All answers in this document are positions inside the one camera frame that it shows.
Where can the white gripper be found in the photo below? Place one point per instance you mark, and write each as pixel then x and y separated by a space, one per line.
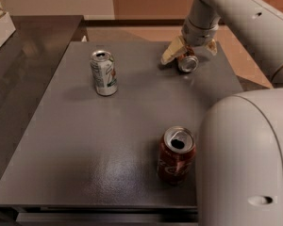
pixel 199 36

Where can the orange brown soda can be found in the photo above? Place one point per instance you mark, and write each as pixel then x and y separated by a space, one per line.
pixel 187 62

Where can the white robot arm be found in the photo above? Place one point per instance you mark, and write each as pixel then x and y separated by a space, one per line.
pixel 239 157

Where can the white green soda can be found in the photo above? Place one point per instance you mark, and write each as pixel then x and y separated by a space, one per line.
pixel 103 72

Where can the red cola can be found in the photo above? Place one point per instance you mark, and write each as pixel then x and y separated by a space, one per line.
pixel 176 151

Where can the dark side counter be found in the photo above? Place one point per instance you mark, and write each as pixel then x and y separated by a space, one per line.
pixel 28 61

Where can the white box on counter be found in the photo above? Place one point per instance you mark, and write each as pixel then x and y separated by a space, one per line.
pixel 7 28

